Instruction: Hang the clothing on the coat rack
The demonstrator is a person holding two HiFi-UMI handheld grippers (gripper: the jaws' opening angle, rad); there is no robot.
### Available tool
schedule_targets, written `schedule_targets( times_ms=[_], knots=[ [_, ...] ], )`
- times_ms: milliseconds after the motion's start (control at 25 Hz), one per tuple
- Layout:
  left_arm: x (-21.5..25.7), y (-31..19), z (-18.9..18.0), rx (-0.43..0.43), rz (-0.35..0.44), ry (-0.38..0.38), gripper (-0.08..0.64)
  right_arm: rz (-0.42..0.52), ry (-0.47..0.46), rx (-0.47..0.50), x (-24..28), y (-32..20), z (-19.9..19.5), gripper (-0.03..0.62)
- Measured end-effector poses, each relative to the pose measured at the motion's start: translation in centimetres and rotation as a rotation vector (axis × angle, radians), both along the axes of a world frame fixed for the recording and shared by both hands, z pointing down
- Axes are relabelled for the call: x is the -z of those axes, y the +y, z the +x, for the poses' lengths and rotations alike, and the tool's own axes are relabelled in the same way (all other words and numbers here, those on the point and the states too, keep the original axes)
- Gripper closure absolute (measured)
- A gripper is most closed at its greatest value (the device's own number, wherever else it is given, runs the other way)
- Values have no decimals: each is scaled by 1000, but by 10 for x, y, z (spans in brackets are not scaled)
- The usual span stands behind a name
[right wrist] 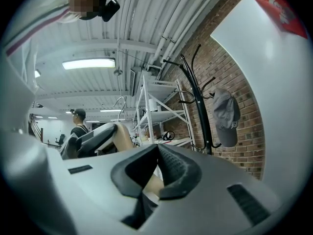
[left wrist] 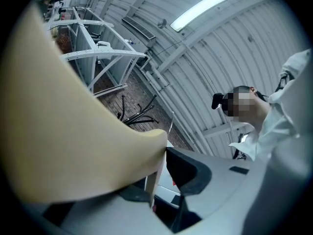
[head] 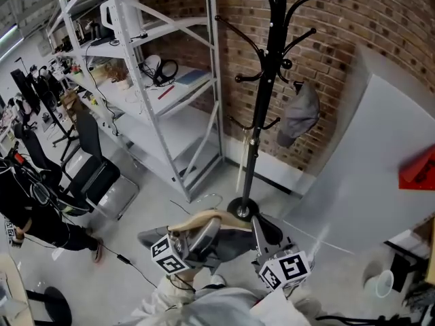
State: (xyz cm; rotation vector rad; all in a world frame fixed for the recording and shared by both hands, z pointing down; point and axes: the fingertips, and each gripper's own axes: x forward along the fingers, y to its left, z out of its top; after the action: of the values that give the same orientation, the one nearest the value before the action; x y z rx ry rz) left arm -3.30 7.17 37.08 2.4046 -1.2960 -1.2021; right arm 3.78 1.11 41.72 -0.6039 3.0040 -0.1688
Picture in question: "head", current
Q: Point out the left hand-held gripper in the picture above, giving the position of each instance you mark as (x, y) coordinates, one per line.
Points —
(171, 263)

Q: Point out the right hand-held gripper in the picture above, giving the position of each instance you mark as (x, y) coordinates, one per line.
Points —
(289, 267)

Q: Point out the wooden clothes hanger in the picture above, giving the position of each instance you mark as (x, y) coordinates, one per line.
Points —
(200, 218)

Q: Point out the grey clothing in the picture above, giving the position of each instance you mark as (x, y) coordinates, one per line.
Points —
(234, 241)

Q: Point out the black metal coat rack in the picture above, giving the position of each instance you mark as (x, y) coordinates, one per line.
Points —
(263, 90)

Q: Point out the person's left forearm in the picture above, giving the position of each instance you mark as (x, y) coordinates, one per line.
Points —
(185, 278)

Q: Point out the person's light grey hoodie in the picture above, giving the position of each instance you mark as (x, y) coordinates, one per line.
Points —
(221, 307)

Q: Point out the beige hanging strip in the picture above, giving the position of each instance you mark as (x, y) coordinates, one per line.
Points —
(242, 161)

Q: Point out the white cabinet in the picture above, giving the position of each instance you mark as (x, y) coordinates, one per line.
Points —
(360, 168)

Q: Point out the white waste bin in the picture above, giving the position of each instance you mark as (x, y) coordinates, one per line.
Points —
(379, 278)

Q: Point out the grey cap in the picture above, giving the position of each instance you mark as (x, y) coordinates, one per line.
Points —
(299, 114)

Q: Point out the white metal shelving unit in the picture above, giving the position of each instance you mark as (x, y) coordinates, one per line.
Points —
(153, 110)

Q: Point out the red ruler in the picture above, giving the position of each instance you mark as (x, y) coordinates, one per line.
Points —
(166, 92)

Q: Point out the blue book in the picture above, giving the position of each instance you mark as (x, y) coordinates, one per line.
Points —
(192, 77)

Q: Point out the black round stool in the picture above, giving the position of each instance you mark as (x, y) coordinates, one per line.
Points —
(56, 304)

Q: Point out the black headphones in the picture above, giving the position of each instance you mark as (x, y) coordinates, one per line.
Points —
(166, 73)

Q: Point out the black tripod stand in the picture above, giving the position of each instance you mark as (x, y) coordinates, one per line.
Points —
(64, 134)

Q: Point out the red paper sheet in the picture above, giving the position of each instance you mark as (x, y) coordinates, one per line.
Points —
(419, 170)

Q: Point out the black high-back office chair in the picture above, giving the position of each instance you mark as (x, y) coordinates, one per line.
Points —
(35, 151)

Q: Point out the light wooden table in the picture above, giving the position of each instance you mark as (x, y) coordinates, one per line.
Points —
(13, 294)

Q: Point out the white plastic jug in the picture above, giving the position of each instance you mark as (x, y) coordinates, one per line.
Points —
(130, 15)

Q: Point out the black monitor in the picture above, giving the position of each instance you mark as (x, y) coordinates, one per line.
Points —
(25, 88)

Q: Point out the ceiling light strip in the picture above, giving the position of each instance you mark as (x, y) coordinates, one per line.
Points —
(8, 41)

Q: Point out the black metal frame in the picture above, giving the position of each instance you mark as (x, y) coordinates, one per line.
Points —
(402, 263)

